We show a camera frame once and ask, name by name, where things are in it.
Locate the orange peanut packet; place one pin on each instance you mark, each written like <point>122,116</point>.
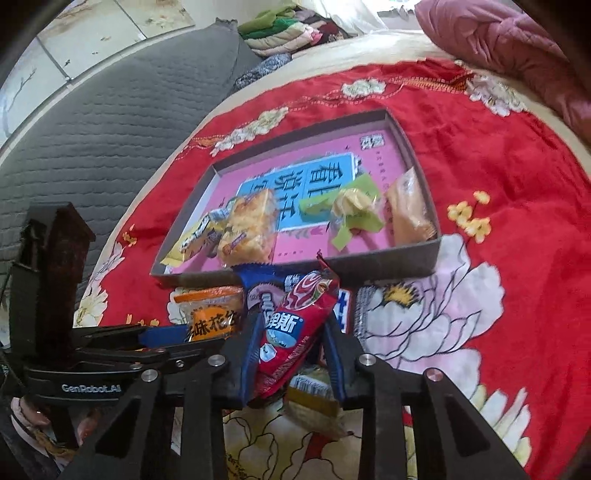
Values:
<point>210,314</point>

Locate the red snack packet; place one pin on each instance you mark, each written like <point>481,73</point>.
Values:
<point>295,332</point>

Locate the grey quilted headboard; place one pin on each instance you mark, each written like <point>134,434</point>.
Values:
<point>115,129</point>

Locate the pink quilt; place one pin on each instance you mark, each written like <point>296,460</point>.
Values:
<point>508,41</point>

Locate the dark blue white bar packet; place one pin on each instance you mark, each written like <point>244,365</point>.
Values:
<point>344,309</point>

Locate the person's left hand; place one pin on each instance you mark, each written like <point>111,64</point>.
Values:
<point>30,410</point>

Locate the shallow box with pink book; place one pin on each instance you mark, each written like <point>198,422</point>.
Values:
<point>300,152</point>

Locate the clear yellow crispy snack packet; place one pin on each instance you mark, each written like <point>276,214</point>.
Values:
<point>244,226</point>

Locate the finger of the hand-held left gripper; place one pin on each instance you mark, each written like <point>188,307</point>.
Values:
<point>152,357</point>
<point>161,335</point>

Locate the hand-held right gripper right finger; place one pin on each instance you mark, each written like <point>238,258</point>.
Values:
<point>334,364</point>

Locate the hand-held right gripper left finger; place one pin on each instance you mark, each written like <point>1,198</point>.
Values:
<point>244,364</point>

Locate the beige biscuit packet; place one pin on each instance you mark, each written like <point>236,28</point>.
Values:
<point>411,212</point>

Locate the blue cookie packet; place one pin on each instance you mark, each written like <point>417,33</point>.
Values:
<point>258,288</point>

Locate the red floral cloth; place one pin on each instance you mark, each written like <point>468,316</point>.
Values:
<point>485,184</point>

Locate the yellow packet with blue print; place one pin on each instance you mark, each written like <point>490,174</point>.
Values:
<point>198,235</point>

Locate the white curtain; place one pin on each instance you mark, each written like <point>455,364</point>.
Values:
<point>364,16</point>

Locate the green chip packet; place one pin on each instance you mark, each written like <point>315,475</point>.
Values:
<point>351,207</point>

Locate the dark floral cloth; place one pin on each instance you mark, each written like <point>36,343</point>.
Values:
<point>263,71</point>

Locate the stack of folded clothes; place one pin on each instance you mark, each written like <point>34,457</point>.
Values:
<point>286,32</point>

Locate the clear yellow cake packet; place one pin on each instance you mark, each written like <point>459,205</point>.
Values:
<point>314,397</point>

